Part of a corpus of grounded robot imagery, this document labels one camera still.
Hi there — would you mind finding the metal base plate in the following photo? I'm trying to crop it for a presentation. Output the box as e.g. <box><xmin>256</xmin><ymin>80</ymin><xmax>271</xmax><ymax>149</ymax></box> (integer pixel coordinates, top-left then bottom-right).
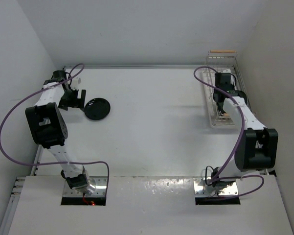
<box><xmin>193</xmin><ymin>177</ymin><xmax>238</xmax><ymax>198</ymax></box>
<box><xmin>62</xmin><ymin>176</ymin><xmax>108</xmax><ymax>197</ymax></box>

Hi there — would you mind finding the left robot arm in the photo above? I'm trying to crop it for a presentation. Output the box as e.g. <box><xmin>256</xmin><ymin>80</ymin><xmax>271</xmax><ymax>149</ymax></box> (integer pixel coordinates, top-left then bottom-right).
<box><xmin>25</xmin><ymin>70</ymin><xmax>96</xmax><ymax>196</ymax></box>

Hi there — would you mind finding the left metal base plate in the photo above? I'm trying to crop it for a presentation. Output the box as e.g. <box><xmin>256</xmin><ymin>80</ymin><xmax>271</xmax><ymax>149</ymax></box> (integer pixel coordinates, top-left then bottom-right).
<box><xmin>62</xmin><ymin>176</ymin><xmax>108</xmax><ymax>197</ymax></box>

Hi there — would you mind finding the black plate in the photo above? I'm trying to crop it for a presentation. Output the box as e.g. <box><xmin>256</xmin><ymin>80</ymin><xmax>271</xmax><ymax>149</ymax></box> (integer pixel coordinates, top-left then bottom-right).
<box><xmin>84</xmin><ymin>97</ymin><xmax>111</xmax><ymax>121</ymax></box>

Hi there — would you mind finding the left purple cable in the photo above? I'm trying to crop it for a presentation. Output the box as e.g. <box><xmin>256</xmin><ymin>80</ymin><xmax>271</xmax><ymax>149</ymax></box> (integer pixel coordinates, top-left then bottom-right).
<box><xmin>0</xmin><ymin>63</ymin><xmax>110</xmax><ymax>196</ymax></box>

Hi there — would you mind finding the white wire dish rack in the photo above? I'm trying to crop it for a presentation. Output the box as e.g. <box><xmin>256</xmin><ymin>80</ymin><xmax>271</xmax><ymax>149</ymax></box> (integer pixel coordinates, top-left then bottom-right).
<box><xmin>204</xmin><ymin>50</ymin><xmax>247</xmax><ymax>128</ymax></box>

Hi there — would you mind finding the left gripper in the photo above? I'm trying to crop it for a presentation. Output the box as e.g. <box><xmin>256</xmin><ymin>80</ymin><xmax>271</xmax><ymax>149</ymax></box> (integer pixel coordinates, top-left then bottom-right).
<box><xmin>58</xmin><ymin>88</ymin><xmax>85</xmax><ymax>111</ymax></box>

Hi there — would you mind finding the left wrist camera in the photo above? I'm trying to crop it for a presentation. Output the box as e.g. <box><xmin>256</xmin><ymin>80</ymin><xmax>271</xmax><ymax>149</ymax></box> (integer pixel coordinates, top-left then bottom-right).
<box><xmin>70</xmin><ymin>77</ymin><xmax>81</xmax><ymax>90</ymax></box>

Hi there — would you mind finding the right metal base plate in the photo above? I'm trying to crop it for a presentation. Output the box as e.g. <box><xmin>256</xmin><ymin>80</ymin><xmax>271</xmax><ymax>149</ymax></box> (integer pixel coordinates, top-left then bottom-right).
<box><xmin>193</xmin><ymin>177</ymin><xmax>238</xmax><ymax>198</ymax></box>

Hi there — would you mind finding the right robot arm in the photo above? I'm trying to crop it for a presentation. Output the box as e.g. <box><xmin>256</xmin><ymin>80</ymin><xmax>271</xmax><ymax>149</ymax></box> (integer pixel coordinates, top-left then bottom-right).
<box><xmin>206</xmin><ymin>72</ymin><xmax>278</xmax><ymax>187</ymax></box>

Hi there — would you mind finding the aluminium table frame rail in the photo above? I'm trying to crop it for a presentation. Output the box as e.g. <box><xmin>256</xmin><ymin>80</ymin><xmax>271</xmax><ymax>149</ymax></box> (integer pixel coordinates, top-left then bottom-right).
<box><xmin>0</xmin><ymin>65</ymin><xmax>270</xmax><ymax>235</ymax></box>

